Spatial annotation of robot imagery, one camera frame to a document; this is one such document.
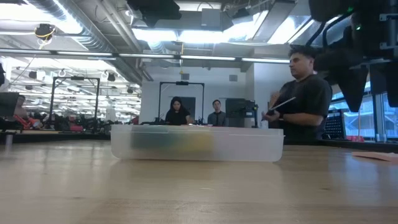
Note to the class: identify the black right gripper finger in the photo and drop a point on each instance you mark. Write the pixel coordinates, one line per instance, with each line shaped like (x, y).
(354, 87)
(393, 87)

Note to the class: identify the pale pink sticky note pad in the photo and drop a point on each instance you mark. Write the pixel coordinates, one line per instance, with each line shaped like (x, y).
(377, 156)

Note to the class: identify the clear plastic container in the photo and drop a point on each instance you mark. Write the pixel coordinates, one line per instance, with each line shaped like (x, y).
(242, 146)

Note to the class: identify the yellow green crayon box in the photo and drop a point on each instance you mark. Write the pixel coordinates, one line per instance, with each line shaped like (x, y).
(174, 143)

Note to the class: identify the black pegboard cart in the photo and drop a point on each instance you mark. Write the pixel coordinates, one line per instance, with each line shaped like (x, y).
(335, 127)

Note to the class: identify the person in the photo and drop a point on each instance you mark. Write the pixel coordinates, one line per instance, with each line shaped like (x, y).
(306, 102)
(177, 116)
(20, 109)
(217, 119)

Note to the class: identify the small red object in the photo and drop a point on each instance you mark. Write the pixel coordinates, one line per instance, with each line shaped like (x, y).
(354, 138)

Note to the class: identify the clear plastic cup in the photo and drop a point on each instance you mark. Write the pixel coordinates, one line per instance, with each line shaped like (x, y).
(381, 138)

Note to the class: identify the grey ceiling junction box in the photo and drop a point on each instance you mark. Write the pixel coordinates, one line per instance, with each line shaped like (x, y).
(211, 18)

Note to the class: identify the long ceiling light strip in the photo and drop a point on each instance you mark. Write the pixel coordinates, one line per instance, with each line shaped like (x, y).
(205, 58)

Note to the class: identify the thin dark clipboard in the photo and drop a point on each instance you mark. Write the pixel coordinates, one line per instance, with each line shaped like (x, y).
(284, 102)

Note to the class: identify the black pendant lamp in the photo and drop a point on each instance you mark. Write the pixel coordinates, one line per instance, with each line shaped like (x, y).
(111, 77)

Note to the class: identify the grey door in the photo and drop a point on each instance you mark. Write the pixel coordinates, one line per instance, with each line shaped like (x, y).
(193, 107)

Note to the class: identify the black monitor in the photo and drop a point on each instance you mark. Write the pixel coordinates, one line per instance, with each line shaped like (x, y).
(241, 107)
(8, 104)

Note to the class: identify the red bag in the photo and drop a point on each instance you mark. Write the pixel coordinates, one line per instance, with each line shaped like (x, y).
(76, 127)

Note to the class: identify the dark background table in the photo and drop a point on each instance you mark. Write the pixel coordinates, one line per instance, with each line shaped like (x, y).
(62, 136)

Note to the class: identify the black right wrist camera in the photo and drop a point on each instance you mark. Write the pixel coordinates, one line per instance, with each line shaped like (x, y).
(332, 65)

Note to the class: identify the black aluminium table frame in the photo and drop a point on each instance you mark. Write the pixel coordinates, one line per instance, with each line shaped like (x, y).
(357, 145)

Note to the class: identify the grey wall speaker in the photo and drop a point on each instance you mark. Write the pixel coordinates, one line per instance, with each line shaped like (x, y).
(185, 76)
(233, 77)

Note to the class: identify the grey cylinder post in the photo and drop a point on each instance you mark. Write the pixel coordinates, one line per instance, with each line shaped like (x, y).
(9, 140)

